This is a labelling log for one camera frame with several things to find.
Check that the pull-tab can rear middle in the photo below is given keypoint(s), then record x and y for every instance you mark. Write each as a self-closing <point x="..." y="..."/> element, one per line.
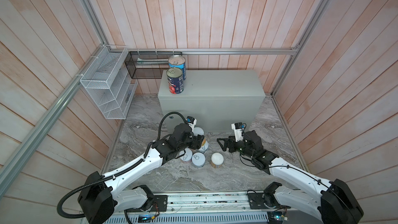
<point x="204" y="147"/>

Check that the grey metal cabinet box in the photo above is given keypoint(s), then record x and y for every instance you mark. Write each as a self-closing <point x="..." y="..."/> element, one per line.
<point x="215" y="98"/>

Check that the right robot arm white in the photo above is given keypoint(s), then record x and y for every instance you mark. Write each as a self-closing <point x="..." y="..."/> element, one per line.
<point x="331" y="202"/>

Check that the pull-tab can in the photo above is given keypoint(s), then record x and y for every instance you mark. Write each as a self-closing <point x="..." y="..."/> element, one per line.
<point x="185" y="156"/>
<point x="198" y="160"/>
<point x="204" y="147"/>

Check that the white wire mesh shelf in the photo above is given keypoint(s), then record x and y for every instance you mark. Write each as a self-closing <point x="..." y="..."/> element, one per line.
<point x="108" y="82"/>

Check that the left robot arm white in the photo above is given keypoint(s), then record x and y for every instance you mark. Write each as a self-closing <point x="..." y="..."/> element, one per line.
<point x="100" y="197"/>

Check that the black mesh basket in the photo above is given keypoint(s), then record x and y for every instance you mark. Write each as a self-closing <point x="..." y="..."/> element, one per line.
<point x="148" y="64"/>

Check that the pull-tab can front left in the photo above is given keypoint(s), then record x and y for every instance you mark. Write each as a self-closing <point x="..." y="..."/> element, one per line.
<point x="185" y="156"/>

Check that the aluminium frame rail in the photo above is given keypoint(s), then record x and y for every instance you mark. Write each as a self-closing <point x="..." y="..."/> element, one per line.
<point x="45" y="45"/>

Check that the blue soup can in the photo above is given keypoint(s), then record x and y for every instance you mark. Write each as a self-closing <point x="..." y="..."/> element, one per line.
<point x="178" y="61"/>

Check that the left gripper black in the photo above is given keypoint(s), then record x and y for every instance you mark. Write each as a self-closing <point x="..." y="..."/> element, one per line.
<point x="196" y="141"/>

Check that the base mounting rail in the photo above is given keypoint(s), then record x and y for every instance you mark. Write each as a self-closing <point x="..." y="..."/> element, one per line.
<point x="231" y="207"/>

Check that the dark tomato can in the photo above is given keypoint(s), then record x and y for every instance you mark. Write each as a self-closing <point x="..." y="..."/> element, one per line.
<point x="175" y="79"/>

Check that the orange can white lid front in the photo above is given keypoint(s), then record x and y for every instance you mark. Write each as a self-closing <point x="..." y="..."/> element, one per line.
<point x="217" y="160"/>

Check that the orange can white lid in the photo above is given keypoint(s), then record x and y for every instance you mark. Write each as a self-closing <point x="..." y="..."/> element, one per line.
<point x="199" y="131"/>
<point x="217" y="160"/>

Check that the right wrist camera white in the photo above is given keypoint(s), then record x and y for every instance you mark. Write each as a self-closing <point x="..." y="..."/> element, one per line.
<point x="238" y="129"/>

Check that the pull-tab can front middle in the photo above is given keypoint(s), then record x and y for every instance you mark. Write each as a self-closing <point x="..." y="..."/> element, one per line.
<point x="198" y="160"/>

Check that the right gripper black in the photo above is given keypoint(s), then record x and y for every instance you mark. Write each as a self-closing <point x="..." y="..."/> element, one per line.
<point x="231" y="140"/>

